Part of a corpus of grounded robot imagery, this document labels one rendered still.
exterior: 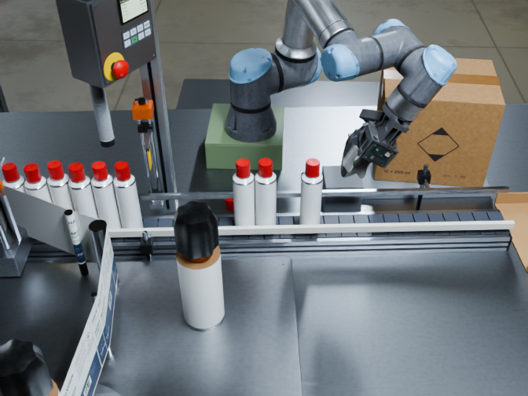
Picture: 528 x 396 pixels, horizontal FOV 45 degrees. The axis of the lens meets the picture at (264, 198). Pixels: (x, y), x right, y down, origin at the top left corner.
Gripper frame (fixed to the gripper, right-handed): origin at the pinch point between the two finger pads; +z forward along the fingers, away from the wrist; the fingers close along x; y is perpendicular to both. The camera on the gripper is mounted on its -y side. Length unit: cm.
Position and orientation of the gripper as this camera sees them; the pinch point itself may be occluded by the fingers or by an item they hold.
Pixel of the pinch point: (345, 170)
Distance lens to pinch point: 150.9
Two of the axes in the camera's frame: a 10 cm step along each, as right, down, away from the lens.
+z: -5.0, 6.8, 5.5
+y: 0.2, 6.4, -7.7
